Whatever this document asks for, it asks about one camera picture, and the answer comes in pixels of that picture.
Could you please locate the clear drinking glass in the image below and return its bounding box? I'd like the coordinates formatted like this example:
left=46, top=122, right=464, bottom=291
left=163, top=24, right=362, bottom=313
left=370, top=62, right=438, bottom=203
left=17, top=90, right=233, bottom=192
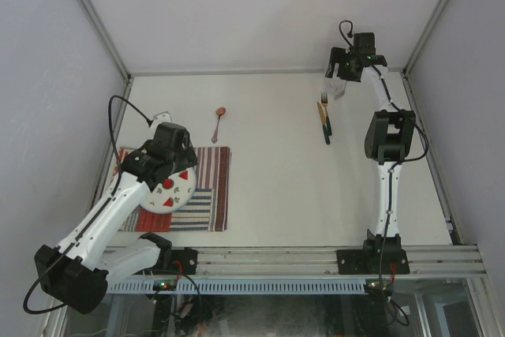
left=324, top=74, right=347, bottom=101

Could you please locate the white watermelon pattern plate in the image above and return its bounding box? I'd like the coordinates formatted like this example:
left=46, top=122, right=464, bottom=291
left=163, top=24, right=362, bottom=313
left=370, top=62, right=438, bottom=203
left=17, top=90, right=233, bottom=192
left=140, top=167, right=196, bottom=214

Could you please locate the gold fork green handle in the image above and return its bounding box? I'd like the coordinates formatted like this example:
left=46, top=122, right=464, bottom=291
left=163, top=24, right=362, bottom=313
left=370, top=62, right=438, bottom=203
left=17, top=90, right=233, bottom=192
left=320, top=92, right=332, bottom=137

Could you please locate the pink handled spoon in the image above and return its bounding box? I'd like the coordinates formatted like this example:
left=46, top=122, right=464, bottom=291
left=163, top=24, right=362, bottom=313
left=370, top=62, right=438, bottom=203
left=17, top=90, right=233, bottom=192
left=211, top=107, right=226, bottom=144

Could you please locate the striped patchwork placemat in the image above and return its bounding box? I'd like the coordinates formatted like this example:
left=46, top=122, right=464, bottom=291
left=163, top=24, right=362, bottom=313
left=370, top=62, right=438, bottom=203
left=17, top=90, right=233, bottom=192
left=119, top=147, right=231, bottom=233

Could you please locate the gold knife green handle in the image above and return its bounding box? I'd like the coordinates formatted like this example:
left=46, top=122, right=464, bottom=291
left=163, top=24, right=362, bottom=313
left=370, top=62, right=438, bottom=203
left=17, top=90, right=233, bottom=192
left=316, top=102, right=331, bottom=145

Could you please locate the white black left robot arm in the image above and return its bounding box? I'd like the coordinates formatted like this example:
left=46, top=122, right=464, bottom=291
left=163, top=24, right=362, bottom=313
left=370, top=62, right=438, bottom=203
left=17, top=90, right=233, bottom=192
left=34, top=122, right=198, bottom=314

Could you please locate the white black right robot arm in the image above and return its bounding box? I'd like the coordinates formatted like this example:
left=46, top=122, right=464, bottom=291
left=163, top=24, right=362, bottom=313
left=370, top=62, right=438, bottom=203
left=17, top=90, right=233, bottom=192
left=326, top=32, right=416, bottom=273

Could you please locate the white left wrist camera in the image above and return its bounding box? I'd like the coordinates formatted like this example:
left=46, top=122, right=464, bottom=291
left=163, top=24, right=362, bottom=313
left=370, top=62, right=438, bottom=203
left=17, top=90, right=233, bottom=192
left=150, top=111, right=171, bottom=129

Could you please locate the black left camera cable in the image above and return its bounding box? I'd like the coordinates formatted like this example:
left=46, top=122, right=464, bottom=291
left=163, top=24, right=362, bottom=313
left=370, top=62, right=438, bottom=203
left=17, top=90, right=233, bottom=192
left=22, top=95, right=157, bottom=313

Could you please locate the black camera cable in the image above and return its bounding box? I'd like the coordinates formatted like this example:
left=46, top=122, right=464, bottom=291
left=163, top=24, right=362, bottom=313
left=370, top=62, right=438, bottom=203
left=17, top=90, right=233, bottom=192
left=338, top=20, right=430, bottom=275
left=22, top=95, right=157, bottom=313

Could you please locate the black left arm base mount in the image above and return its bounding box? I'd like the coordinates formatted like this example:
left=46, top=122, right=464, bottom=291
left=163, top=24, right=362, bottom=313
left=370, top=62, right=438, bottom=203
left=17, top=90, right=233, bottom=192
left=145, top=248, right=198, bottom=275

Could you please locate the grey slotted cable duct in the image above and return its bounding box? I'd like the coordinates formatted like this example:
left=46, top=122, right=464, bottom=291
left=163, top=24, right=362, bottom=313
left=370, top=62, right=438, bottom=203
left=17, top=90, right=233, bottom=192
left=107, top=278, right=366, bottom=295

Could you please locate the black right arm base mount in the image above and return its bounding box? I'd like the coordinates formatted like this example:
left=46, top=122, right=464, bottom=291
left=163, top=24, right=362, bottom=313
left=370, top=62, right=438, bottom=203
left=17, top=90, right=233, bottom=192
left=336, top=249, right=410, bottom=275

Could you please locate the aluminium front rail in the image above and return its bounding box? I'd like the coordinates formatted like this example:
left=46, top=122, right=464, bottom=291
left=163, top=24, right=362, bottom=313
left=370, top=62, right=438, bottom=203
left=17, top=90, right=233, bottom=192
left=195, top=245, right=486, bottom=279

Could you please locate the black right camera cable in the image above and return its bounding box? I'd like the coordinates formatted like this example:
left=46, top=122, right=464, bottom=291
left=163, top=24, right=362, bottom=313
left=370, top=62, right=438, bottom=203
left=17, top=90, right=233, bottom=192
left=338, top=20, right=430, bottom=275

